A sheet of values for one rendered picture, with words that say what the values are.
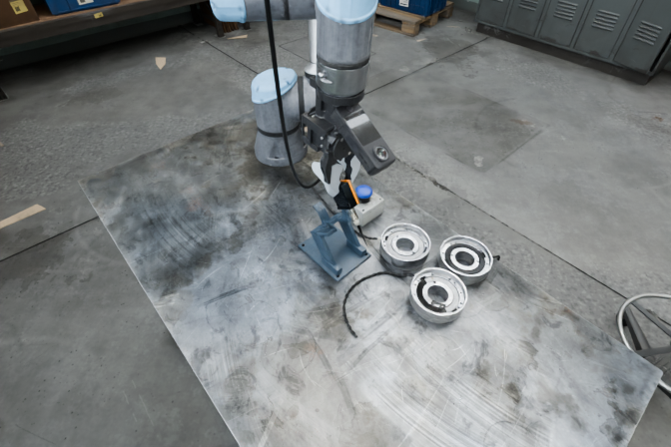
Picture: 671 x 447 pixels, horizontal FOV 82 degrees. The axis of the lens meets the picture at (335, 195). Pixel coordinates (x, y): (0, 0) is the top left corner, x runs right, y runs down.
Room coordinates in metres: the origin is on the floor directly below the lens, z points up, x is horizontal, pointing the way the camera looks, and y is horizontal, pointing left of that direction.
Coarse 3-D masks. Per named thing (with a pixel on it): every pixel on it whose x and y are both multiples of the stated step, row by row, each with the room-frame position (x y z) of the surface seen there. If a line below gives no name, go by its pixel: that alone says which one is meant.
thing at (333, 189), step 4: (316, 164) 0.53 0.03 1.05; (336, 164) 0.50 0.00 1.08; (340, 164) 0.51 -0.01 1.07; (316, 168) 0.53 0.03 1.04; (320, 168) 0.52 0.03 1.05; (332, 168) 0.49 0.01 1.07; (336, 168) 0.50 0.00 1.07; (340, 168) 0.51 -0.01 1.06; (316, 172) 0.53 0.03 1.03; (320, 172) 0.52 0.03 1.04; (332, 172) 0.49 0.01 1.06; (336, 172) 0.50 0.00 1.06; (340, 172) 0.51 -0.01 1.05; (320, 176) 0.52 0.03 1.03; (332, 176) 0.49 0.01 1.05; (336, 176) 0.50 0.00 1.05; (332, 180) 0.50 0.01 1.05; (336, 180) 0.50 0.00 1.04; (332, 184) 0.50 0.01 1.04; (336, 184) 0.50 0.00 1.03; (328, 188) 0.50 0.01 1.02; (332, 188) 0.50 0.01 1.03; (336, 188) 0.51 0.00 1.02; (328, 192) 0.51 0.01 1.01; (332, 192) 0.50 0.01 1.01; (336, 192) 0.51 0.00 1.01; (332, 196) 0.51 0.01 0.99
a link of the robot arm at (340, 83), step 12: (324, 72) 0.50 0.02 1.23; (336, 72) 0.49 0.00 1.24; (348, 72) 0.49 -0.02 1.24; (360, 72) 0.50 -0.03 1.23; (324, 84) 0.50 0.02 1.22; (336, 84) 0.49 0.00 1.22; (348, 84) 0.49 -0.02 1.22; (360, 84) 0.50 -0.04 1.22; (336, 96) 0.50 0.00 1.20; (348, 96) 0.50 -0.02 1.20
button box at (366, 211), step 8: (360, 200) 0.65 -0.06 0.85; (368, 200) 0.65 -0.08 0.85; (376, 200) 0.66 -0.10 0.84; (360, 208) 0.63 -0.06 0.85; (368, 208) 0.63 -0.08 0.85; (376, 208) 0.64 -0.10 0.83; (360, 216) 0.62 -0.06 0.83; (368, 216) 0.63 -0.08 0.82; (376, 216) 0.64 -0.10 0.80; (360, 224) 0.62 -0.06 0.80
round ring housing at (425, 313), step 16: (432, 272) 0.46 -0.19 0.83; (448, 272) 0.45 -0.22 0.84; (432, 288) 0.43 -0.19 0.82; (448, 288) 0.42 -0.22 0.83; (464, 288) 0.42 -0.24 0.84; (416, 304) 0.39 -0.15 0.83; (448, 304) 0.39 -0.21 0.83; (464, 304) 0.38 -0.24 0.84; (432, 320) 0.36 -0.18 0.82; (448, 320) 0.36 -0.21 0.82
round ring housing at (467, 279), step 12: (444, 240) 0.54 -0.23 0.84; (456, 240) 0.54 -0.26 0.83; (468, 240) 0.54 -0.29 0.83; (444, 252) 0.51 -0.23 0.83; (456, 252) 0.51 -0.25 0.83; (468, 252) 0.51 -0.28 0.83; (444, 264) 0.48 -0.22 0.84; (456, 264) 0.48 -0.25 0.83; (468, 276) 0.45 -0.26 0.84; (480, 276) 0.45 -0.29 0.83
